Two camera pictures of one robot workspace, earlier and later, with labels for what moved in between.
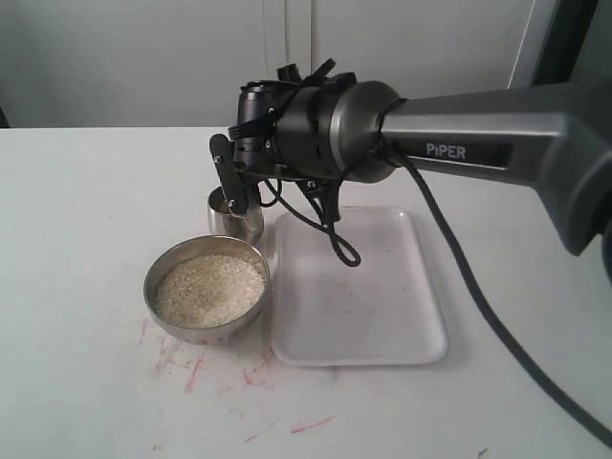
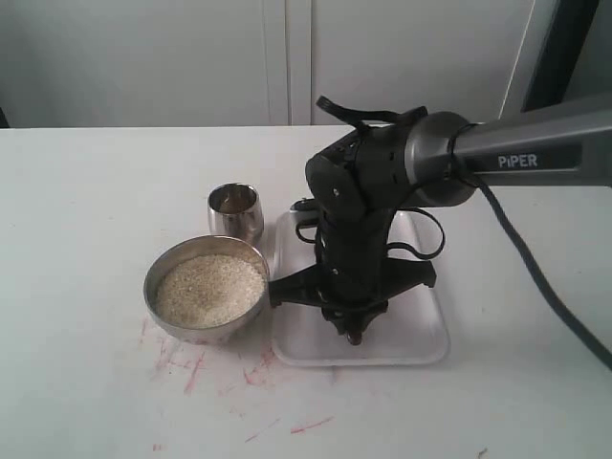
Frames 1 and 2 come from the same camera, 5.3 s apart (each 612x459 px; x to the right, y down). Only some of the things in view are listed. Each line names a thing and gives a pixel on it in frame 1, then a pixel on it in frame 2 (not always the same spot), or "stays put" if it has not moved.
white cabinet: (182, 63) stays put
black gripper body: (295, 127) -> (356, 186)
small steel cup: (221, 222) stays put
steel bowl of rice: (207, 289) stays put
